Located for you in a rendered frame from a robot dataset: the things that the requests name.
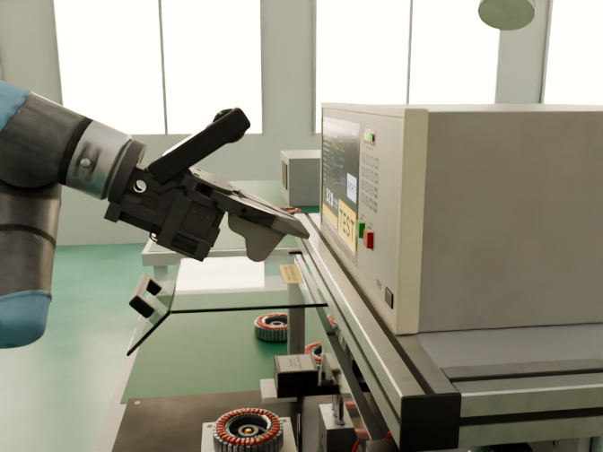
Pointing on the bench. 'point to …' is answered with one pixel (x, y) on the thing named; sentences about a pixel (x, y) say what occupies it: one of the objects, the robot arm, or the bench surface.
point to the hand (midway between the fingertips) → (301, 226)
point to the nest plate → (279, 451)
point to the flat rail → (345, 380)
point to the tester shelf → (465, 369)
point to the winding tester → (476, 212)
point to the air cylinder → (336, 431)
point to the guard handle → (144, 294)
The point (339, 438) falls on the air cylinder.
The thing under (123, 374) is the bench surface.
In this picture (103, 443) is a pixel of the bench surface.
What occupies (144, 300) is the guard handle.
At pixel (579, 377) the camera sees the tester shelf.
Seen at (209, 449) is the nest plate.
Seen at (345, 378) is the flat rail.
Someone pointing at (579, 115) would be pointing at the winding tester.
